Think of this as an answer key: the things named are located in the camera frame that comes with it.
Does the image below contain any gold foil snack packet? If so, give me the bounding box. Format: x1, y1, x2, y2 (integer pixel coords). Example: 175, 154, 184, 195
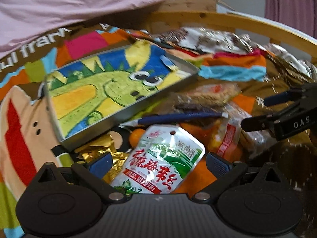
75, 131, 132, 184

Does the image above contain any brown biscuit packet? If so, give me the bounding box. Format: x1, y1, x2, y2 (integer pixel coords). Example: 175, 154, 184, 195
172, 83, 241, 106

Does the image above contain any small orange tangerine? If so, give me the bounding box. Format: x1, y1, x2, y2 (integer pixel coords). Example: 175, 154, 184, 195
128, 128, 146, 148

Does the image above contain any white green seaweed snack packet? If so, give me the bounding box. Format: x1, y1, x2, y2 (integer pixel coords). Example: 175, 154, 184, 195
110, 125, 205, 196

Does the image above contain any blue tube with white cap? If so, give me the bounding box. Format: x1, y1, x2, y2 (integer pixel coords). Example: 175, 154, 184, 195
119, 111, 228, 127

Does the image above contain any dark plum snack packet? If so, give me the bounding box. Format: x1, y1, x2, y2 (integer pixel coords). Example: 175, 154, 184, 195
170, 102, 224, 130

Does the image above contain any clear packet of orange snacks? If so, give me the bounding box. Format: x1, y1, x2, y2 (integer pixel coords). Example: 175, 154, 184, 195
206, 102, 256, 162

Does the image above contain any floral satin quilt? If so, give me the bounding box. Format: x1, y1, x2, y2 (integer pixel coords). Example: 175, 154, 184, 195
150, 27, 316, 81

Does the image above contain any colourful paul frank blanket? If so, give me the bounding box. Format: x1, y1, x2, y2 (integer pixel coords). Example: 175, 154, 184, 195
0, 23, 317, 238

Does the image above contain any metal tray with dinosaur towel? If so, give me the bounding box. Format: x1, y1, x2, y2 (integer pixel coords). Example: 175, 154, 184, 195
45, 41, 198, 150

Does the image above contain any pink curtain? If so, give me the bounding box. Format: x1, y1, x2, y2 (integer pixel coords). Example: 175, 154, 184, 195
265, 0, 316, 38

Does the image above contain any pink bed sheet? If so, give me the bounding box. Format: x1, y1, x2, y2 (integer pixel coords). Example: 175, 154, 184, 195
0, 0, 214, 60

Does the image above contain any wooden bed frame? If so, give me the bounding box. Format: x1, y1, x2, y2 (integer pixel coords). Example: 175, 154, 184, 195
128, 0, 317, 64

